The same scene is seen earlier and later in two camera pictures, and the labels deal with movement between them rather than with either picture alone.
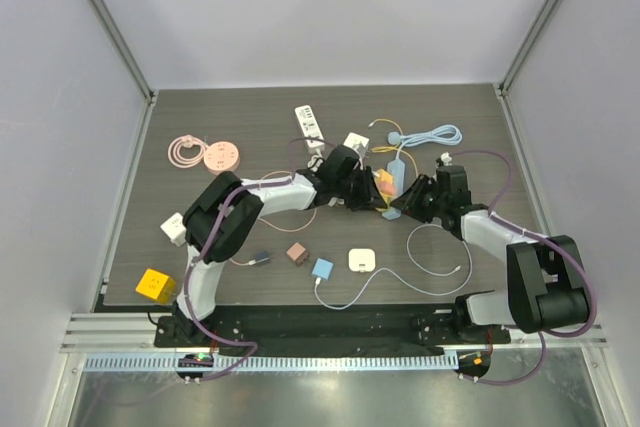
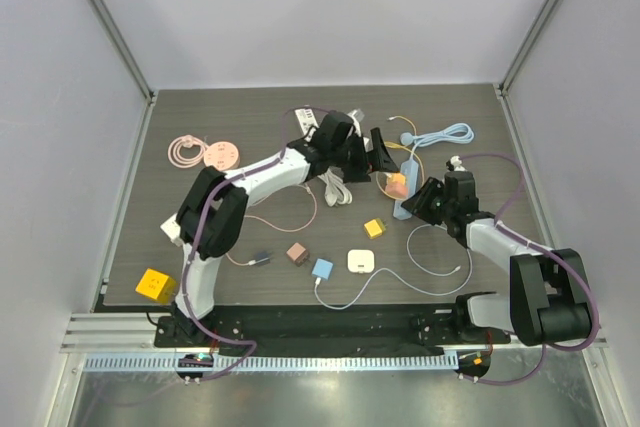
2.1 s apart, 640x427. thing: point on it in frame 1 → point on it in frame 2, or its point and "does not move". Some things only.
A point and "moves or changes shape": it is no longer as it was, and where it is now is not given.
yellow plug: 383,176 moves or changes shape
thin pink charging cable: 278,228 does not move
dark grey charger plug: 261,255 does not move
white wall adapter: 361,260 does not move
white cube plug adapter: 174,228 does not move
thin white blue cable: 317,279 does not move
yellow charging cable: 388,148 → 407,148
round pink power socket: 221,156 does not move
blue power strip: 397,169 moves or changes shape
